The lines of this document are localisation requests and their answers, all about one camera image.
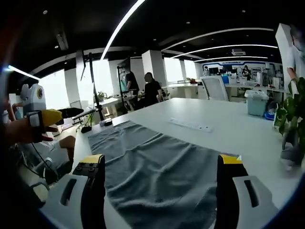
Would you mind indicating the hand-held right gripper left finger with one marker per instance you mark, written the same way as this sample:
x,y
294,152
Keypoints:
x,y
71,202

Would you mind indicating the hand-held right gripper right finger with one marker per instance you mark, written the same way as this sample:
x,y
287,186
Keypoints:
x,y
240,202

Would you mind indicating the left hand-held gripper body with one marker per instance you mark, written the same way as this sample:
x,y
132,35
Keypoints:
x,y
32,97

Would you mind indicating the grey towel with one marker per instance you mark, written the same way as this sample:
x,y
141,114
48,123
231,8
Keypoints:
x,y
155,171

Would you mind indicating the person's left hand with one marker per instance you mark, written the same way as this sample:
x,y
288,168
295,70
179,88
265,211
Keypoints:
x,y
21,131

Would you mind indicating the black tripod stand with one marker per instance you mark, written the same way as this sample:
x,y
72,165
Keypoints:
x,y
95,95

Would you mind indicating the person's leg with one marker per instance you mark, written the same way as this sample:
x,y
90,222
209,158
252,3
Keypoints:
x,y
64,145

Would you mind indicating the small grey case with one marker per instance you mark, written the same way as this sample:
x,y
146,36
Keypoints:
x,y
106,122

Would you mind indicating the grey plant pot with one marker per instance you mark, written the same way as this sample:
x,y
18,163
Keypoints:
x,y
289,155

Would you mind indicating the green white carton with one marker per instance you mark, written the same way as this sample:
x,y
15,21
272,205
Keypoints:
x,y
276,121

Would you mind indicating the white table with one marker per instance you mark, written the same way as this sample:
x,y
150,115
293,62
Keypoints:
x,y
226,114

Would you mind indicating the small blue bin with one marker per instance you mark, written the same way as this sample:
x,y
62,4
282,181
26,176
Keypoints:
x,y
269,116

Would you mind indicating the white power strip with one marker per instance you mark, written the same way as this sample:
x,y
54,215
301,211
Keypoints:
x,y
190,125

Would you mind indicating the light blue storage box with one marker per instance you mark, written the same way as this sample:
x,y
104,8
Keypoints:
x,y
256,103

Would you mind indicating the green potted plant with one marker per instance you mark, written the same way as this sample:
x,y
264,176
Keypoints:
x,y
291,107

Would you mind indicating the white office chair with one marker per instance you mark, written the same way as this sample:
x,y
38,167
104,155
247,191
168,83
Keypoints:
x,y
214,87

